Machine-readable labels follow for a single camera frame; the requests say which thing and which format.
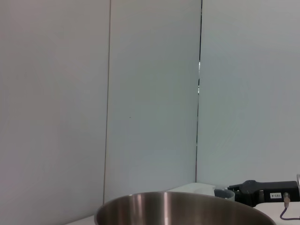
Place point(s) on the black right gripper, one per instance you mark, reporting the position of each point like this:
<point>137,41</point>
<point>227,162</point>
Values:
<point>264,192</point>

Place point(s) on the clear plastic cup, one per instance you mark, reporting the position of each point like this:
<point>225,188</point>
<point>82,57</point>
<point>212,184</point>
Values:
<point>222,193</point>

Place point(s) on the stainless steel mixing bowl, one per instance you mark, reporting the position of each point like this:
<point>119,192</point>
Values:
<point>178,211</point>

